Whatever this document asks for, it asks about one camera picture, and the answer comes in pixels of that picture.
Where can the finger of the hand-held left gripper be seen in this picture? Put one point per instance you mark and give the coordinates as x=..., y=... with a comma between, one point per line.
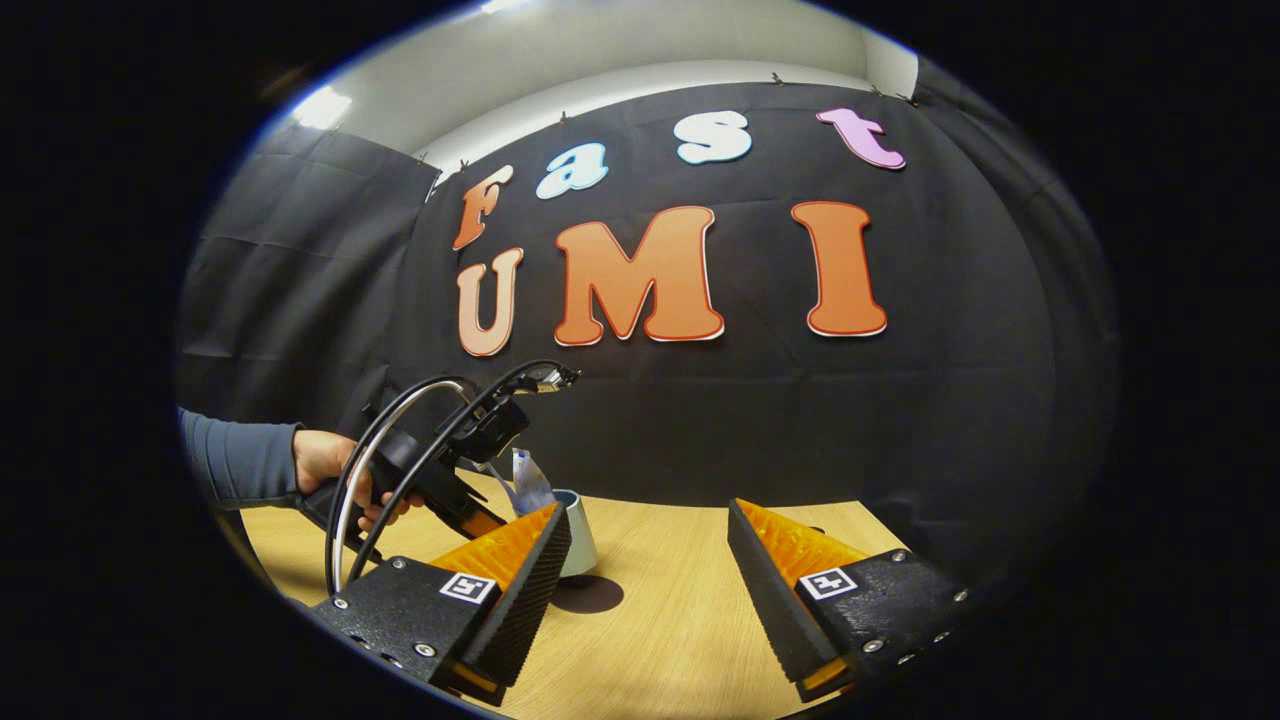
x=485, y=522

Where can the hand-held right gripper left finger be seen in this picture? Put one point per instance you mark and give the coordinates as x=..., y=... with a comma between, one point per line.
x=520, y=590

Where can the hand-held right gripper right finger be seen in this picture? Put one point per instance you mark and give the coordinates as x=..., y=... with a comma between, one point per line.
x=770, y=590

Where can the white toothpaste tube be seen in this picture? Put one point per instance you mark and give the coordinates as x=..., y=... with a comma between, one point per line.
x=530, y=480

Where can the dark brown round coaster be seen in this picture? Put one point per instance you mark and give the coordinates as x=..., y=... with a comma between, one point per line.
x=595, y=597

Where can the wooden desktop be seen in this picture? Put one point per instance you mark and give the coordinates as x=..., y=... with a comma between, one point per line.
x=670, y=600

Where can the black backdrop cloth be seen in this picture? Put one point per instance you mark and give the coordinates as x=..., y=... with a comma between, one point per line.
x=750, y=420

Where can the bright ceiling light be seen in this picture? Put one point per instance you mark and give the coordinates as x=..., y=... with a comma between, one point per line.
x=320, y=105

